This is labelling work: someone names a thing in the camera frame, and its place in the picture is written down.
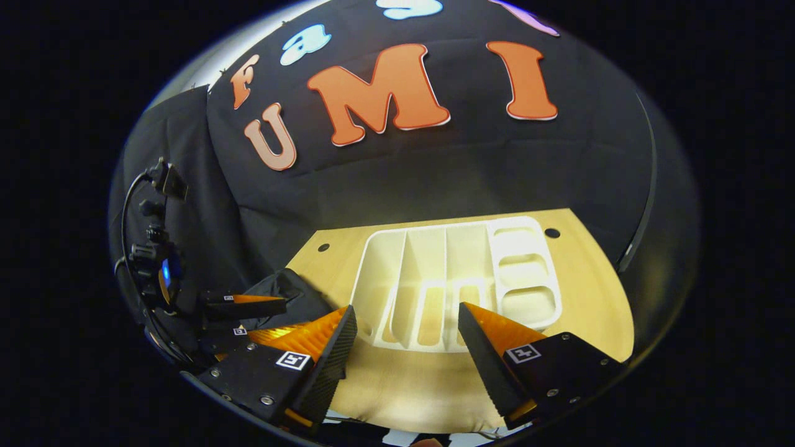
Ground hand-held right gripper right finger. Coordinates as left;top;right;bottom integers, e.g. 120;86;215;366
457;301;626;431

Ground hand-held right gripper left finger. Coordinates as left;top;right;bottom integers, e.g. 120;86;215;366
200;303;360;430

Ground black schoolbag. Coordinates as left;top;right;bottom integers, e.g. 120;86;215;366
239;268;333;330

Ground white plastic bookshelf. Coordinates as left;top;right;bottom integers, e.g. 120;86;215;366
351;216;563;353

